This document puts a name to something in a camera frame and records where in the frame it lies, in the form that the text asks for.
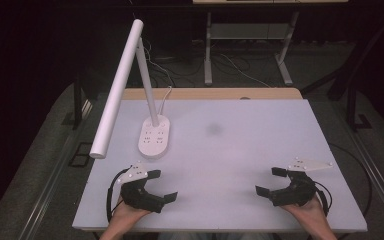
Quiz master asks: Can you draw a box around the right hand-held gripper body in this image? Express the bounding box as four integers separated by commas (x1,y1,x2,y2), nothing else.
269,156,334,208

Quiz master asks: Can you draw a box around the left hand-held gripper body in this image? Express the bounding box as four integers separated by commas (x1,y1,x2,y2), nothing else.
116,161,165,214

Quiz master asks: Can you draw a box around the person's right hand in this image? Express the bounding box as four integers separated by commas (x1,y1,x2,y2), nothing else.
279,194,328,229

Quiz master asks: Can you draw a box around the person's left hand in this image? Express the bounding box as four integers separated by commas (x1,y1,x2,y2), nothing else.
107,196,152,233

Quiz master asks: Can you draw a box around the white table mat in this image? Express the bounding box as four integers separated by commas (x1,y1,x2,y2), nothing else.
72,98,369,233

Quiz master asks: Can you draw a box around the white desk lamp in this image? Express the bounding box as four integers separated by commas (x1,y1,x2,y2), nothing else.
89,18,172,160

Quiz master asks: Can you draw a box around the black metal stand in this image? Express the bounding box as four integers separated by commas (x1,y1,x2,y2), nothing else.
299,13,374,133

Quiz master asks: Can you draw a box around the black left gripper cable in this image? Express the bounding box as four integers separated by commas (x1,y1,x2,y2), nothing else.
105,166,133,224

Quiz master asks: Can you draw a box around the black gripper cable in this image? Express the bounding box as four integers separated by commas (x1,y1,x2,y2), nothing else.
312,180,334,218
105,166,133,224

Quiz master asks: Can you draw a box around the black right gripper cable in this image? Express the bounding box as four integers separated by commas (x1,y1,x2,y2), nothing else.
312,180,334,218

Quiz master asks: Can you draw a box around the long black floor cable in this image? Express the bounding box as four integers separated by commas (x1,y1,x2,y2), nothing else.
328,142,374,218

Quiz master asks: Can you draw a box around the white lamp cable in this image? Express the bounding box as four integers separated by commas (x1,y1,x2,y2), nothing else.
157,85,174,118

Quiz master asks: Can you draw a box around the white floor cable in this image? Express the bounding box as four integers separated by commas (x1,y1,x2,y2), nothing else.
219,53,273,89

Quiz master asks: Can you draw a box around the grey metal desk frame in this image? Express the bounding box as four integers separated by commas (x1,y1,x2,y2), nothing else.
203,10,300,87

